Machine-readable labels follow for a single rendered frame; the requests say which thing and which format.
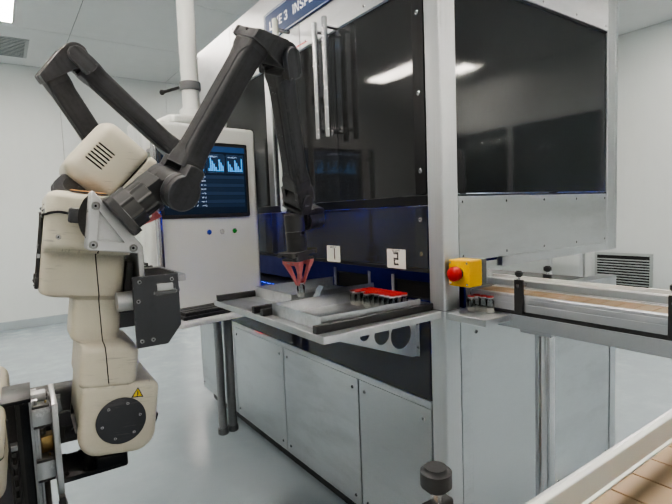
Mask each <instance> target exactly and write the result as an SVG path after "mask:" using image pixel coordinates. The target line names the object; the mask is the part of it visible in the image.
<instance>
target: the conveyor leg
mask: <svg viewBox="0 0 672 504"><path fill-rule="evenodd" d="M520 332H524V333H529V334H534V335H535V497H536V496H537V495H539V494H540V493H542V492H543V491H545V490H546V489H548V488H550V487H551V486H553V485H554V484H555V337H556V336H553V335H548V334H543V333H538V332H533V331H528V330H523V329H520Z"/></svg>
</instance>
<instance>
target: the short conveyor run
mask: <svg viewBox="0 0 672 504"><path fill-rule="evenodd" d="M543 270H544V271H545V272H546V274H543V278H537V277H527V276H523V272H522V271H521V270H517V271H516V272H515V275H506V274H495V273H493V274H492V277H491V276H487V280H488V282H487V283H490V284H495V285H492V286H489V287H484V288H479V289H474V288H472V289H471V291H470V295H473V294H480V295H482V294H484V295H487V296H488V295H491V296H494V299H493V300H494V311H497V312H503V313H509V314H511V321H508V322H504V323H500V324H497V325H503V326H508V327H513V328H518V329H523V330H528V331H533V332H538V333H543V334H548V335H553V336H559V337H564V338H569V339H574V340H579V341H584V342H589V343H594V344H599V345H604V346H609V347H615V348H620V349H625V350H630V351H635V352H640V353H645V354H650V355H655V356H660V357H665V358H671V359H672V284H671V285H670V290H664V289H654V288H643V287H633V286H622V285H611V284H601V283H590V282H580V281H569V280H559V279H552V274H549V272H550V271H552V267H550V266H545V267H543Z"/></svg>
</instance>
